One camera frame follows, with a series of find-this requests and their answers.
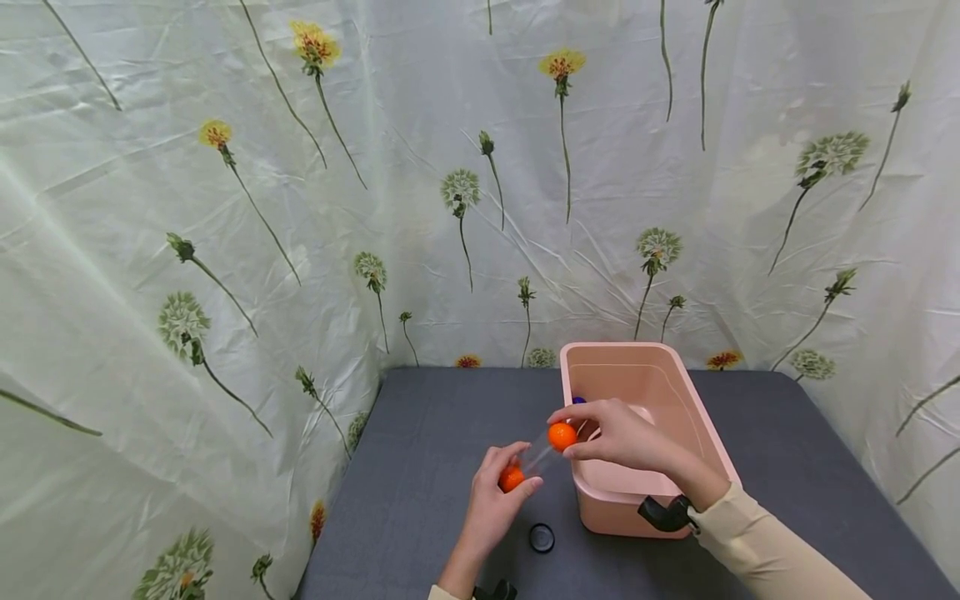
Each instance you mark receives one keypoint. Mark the clear plastic tube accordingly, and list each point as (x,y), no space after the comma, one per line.
(541,454)

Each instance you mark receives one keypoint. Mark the person's left index finger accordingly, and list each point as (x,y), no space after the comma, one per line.
(507,452)

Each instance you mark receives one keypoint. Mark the person's left hand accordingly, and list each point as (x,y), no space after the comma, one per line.
(491,512)

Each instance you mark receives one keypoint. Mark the person's right hand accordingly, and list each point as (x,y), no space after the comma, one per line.
(637,437)

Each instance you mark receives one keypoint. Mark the pink plastic bin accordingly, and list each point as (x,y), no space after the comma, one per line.
(645,383)

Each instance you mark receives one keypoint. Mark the person's left forearm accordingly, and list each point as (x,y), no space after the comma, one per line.
(456,577)

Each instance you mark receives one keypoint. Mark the person's right thumb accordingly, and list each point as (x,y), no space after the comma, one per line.
(589,451)

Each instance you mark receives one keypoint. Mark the person's right fingers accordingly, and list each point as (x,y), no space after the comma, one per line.
(591,429)

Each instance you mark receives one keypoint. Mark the person's right index finger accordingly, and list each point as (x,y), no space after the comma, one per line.
(576,411)

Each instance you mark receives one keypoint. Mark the orange ball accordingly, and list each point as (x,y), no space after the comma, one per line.
(562,435)
(511,478)

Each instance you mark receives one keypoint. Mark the person's right forearm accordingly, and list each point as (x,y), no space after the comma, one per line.
(765,550)

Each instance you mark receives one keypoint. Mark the person's left thumb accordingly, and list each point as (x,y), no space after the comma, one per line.
(528,488)

